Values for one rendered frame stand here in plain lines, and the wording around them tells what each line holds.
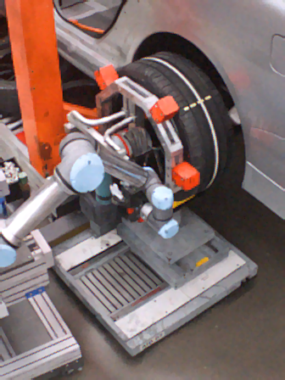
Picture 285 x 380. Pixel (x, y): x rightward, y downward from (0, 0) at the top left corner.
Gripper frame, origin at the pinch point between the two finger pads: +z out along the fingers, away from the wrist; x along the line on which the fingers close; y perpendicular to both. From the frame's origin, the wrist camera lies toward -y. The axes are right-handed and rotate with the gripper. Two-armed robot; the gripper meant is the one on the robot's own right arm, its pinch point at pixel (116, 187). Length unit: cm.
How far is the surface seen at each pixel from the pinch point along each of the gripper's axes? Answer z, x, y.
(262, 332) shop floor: -57, -43, -83
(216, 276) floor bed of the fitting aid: -18, -46, -75
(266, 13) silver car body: -32, -46, 78
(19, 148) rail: 104, -3, -44
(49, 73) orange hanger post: 56, -4, 27
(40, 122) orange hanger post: 56, 3, 3
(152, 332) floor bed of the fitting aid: -25, 2, -75
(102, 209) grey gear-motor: 35, -14, -47
